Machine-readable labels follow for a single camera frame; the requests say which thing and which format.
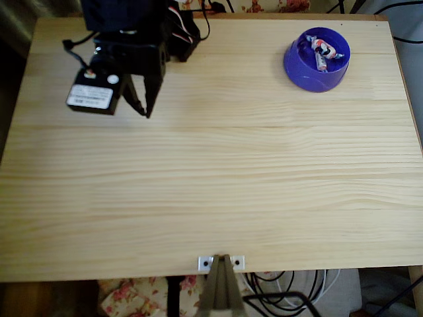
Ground black cable coil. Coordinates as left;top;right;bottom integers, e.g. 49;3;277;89
249;269;328;311

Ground white metal bracket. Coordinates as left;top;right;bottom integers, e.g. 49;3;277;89
198;254;247;272

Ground black power cable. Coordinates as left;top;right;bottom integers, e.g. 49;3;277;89
190;0;236;42

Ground wooden table leg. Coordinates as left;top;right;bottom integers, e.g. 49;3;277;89
407;265;423;300

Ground pale wrapped candy with lettering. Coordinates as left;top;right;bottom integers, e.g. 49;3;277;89
313;52;331;73

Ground red white candy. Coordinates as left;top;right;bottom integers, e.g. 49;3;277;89
303;34;345;61

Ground purple plastic bowl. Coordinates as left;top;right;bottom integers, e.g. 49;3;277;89
283;26;352;93

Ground olive camera stand pole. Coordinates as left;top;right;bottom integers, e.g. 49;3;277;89
197;253;248;317

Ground black stand post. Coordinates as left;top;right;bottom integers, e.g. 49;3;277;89
166;277;181;317

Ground white red servo wires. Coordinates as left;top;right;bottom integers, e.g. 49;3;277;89
167;0;195;44

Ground floral fabric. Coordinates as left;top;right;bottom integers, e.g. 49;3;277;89
178;0;311;14
97;276;212;317

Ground grey fabric cushion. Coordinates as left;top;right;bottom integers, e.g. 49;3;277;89
290;269;362;317

